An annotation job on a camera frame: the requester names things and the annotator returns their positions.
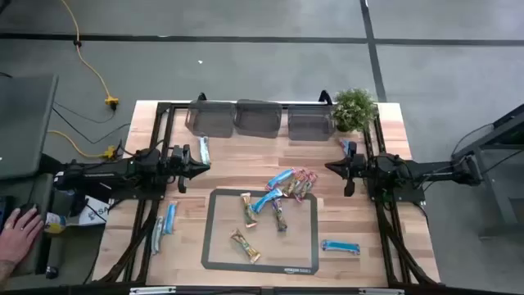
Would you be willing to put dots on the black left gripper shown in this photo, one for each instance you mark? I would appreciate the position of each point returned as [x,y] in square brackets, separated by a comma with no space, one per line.
[180,168]

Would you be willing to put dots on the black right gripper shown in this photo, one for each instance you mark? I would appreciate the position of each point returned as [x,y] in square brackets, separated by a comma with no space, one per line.
[355,168]

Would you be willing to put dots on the pale blue granola bar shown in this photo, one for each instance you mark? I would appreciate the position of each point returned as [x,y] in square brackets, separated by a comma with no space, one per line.
[204,151]

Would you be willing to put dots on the blue red granola bar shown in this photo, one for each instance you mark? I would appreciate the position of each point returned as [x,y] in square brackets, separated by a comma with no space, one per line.
[343,145]

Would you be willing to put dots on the green brown granola bar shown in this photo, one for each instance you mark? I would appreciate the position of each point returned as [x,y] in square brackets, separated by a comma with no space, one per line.
[248,211]

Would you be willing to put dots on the silver green chip bag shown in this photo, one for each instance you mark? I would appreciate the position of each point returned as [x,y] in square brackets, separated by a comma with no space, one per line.
[279,215]

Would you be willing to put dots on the large foreground chip bag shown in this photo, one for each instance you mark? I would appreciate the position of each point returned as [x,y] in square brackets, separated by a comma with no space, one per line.
[245,246]

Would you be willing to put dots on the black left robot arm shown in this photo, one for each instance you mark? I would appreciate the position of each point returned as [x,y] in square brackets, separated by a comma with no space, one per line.
[102,174]

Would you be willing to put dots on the person's forearm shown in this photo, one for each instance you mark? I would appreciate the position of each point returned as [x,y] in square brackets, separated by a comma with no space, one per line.
[5,271]

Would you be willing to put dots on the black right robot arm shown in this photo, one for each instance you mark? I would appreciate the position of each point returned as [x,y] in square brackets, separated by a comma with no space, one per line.
[430,170]

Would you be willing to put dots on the silver granola bar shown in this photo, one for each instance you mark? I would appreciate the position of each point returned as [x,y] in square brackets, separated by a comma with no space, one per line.
[156,235]

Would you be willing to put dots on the clear grey plastic bin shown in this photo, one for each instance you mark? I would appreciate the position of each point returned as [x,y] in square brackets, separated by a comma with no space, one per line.
[258,119]
[311,123]
[210,119]

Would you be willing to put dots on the green potted plant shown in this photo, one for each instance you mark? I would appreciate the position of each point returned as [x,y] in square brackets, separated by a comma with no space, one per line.
[354,110]

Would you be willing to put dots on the black clamp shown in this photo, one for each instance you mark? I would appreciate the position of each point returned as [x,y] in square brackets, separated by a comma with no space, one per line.
[201,97]
[325,97]

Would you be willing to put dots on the black-bordered silicone baking mat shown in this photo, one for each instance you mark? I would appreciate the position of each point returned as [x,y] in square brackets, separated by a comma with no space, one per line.
[292,246]

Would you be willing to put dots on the white printed bag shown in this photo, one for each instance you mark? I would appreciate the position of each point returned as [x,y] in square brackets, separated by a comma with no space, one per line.
[96,213]

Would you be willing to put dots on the yellow white packet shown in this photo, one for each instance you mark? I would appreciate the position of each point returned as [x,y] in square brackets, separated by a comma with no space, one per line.
[55,223]

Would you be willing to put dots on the black computer mouse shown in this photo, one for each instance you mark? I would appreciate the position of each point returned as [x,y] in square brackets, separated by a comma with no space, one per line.
[28,208]

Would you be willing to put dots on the grey metal cart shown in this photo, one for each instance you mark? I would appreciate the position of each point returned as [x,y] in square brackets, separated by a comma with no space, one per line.
[511,131]

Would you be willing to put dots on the dark grey desk panel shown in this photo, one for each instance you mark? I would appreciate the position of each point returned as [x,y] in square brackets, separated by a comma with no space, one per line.
[24,123]

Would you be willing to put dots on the small black object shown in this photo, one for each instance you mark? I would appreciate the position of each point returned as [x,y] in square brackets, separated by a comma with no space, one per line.
[51,273]

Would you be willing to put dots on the grey mouse pad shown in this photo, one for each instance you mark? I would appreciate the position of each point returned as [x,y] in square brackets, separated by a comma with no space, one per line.
[34,269]

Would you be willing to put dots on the person's hand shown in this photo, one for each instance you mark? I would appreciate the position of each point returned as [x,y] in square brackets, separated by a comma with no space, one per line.
[18,237]

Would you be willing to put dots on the black keyboard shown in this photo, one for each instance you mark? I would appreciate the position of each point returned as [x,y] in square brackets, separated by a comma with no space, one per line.
[4,205]

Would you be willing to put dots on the silver bracket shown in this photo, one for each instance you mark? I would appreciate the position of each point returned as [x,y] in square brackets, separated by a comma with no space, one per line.
[380,291]
[152,290]

